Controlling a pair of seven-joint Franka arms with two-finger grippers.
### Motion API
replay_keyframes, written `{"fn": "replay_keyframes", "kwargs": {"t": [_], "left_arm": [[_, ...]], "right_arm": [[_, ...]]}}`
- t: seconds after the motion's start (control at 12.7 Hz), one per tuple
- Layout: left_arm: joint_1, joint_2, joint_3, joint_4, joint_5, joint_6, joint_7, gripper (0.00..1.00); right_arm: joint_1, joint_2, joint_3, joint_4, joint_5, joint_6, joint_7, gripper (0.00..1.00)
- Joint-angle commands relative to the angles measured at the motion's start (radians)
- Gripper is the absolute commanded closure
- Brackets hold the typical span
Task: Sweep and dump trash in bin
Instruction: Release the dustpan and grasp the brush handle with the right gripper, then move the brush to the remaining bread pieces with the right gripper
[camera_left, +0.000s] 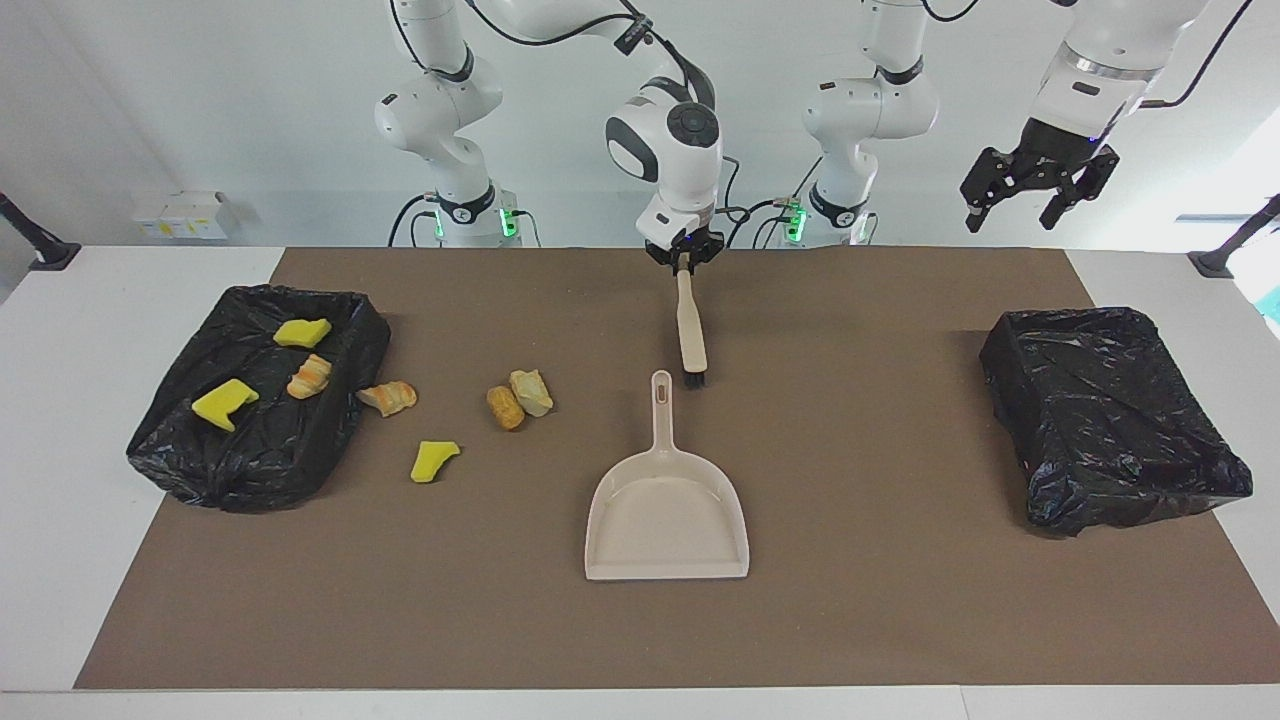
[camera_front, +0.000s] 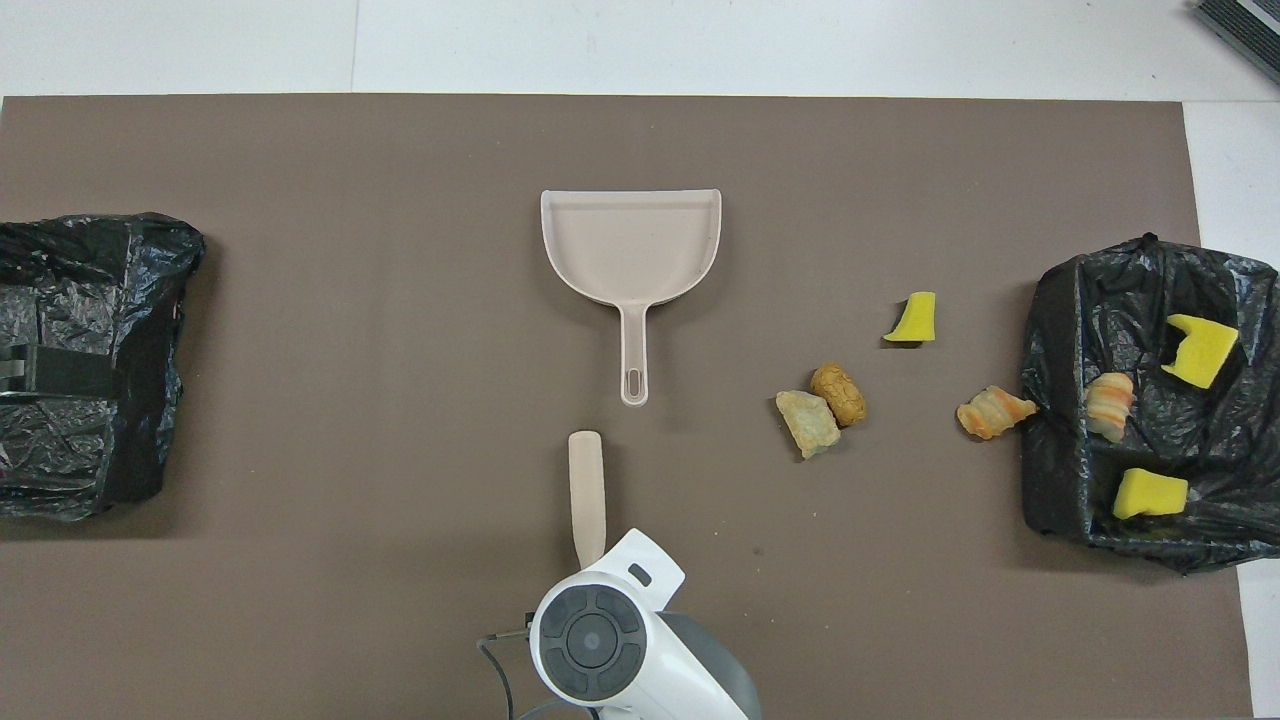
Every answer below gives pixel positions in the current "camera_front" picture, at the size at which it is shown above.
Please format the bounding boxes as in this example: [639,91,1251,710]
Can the beige brush black bristles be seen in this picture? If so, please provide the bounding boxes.
[568,430,608,571]

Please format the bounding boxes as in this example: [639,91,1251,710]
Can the beige plastic dustpan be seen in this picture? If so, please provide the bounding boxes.
[540,188,723,408]

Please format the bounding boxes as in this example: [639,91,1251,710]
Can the pale greenish foam chunk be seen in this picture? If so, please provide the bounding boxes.
[775,389,843,461]

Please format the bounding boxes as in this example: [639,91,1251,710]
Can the brown peanut shaped toy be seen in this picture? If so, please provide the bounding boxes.
[809,362,868,429]

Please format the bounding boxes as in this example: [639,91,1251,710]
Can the yellow green wedge sponge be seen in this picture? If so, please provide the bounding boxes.
[882,291,938,345]

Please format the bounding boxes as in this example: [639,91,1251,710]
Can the orange striped bread toy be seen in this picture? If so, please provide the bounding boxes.
[956,385,1040,442]

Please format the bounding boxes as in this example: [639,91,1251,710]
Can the small striped bread toy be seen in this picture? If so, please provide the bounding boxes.
[1085,372,1136,444]

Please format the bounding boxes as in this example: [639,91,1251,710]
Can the yellow sponge chunk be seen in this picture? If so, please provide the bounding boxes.
[1113,467,1191,521]

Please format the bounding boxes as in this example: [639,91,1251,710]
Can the notched yellow sponge piece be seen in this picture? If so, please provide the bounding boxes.
[1161,313,1241,391]

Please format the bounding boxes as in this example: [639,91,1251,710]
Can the black bag lined bin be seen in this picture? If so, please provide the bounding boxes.
[0,212,206,523]
[1020,233,1280,576]

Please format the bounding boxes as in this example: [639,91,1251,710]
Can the brown table mat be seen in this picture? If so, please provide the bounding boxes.
[0,94,1253,720]

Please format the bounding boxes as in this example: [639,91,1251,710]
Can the dark grated device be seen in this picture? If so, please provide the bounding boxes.
[1192,0,1280,86]

